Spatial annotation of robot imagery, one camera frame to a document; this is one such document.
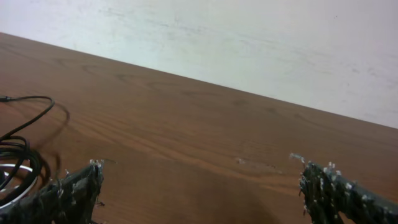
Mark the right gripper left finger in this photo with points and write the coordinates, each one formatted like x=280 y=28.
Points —
x=69 y=200

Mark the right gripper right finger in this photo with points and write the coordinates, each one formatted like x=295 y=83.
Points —
x=328 y=195

